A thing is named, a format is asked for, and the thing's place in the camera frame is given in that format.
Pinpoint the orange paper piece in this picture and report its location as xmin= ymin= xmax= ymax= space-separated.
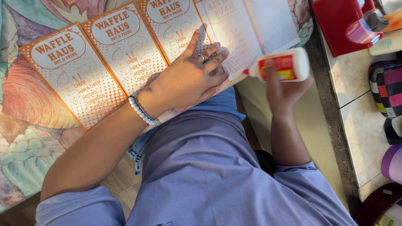
xmin=381 ymin=9 xmax=402 ymax=33

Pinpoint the person's left hand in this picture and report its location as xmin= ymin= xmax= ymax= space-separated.
xmin=142 ymin=29 xmax=230 ymax=119

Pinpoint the red tape dispenser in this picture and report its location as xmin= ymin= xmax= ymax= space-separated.
xmin=312 ymin=0 xmax=385 ymax=58

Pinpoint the person's right hand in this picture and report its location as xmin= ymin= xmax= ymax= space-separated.
xmin=263 ymin=59 xmax=314 ymax=119

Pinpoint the white plastic tube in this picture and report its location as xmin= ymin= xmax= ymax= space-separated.
xmin=369 ymin=29 xmax=402 ymax=56

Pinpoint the thin dark bracelet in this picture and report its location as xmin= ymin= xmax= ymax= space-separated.
xmin=131 ymin=94 xmax=158 ymax=123

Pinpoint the colourful floral tablecloth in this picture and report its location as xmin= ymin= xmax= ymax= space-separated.
xmin=0 ymin=0 xmax=314 ymax=214

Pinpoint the colourful checkered bag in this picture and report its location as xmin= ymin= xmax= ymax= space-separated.
xmin=369 ymin=58 xmax=402 ymax=145

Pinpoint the dark red round bowl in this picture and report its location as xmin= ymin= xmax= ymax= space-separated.
xmin=355 ymin=182 xmax=402 ymax=226

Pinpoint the person's lavender shirt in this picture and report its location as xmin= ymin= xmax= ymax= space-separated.
xmin=35 ymin=110 xmax=358 ymax=226

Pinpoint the orange printed paper sheet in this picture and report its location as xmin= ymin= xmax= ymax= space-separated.
xmin=136 ymin=0 xmax=218 ymax=65
xmin=19 ymin=22 xmax=128 ymax=131
xmin=81 ymin=8 xmax=169 ymax=95

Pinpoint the white bead bracelet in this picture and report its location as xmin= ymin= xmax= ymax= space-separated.
xmin=128 ymin=96 xmax=157 ymax=126

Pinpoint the white reversed paper sheet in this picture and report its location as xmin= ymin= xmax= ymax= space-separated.
xmin=195 ymin=0 xmax=301 ymax=81

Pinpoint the white glue bottle red label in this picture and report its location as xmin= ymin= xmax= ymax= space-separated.
xmin=243 ymin=47 xmax=310 ymax=83

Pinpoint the purple round container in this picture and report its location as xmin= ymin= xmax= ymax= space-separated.
xmin=381 ymin=144 xmax=402 ymax=185

